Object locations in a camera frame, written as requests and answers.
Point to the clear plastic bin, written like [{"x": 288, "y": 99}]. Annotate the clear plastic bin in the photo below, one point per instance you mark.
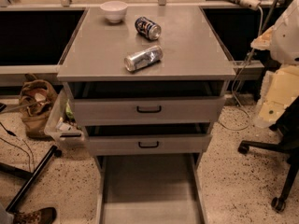
[{"x": 60, "y": 128}]

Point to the brown canvas bag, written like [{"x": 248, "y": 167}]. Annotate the brown canvas bag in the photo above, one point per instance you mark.
[{"x": 37, "y": 99}]

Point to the middle grey drawer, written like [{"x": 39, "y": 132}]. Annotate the middle grey drawer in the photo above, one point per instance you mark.
[{"x": 148, "y": 138}]

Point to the silver redbull can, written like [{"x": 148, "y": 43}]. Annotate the silver redbull can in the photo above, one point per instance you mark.
[{"x": 143, "y": 58}]

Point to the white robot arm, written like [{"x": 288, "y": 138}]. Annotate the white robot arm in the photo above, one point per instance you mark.
[{"x": 284, "y": 46}]

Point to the brown boot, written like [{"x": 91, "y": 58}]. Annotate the brown boot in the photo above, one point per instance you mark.
[{"x": 41, "y": 216}]

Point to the white ceramic bowl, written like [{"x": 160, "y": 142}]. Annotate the white ceramic bowl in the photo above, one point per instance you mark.
[{"x": 114, "y": 11}]

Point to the top grey drawer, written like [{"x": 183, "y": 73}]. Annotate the top grey drawer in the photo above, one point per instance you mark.
[{"x": 144, "y": 102}]

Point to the black office chair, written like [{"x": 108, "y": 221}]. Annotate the black office chair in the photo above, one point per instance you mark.
[{"x": 288, "y": 125}]

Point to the grey drawer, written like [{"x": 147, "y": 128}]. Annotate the grey drawer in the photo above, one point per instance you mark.
[
  {"x": 148, "y": 138},
  {"x": 144, "y": 102},
  {"x": 150, "y": 189}
]

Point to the grey drawer cabinet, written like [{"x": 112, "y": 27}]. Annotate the grey drawer cabinet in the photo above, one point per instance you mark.
[{"x": 191, "y": 52}]

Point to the bottom grey drawer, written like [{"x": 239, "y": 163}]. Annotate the bottom grey drawer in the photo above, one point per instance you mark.
[{"x": 150, "y": 189}]

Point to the black metal stand leg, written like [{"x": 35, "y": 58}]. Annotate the black metal stand leg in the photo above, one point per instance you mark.
[{"x": 28, "y": 177}]

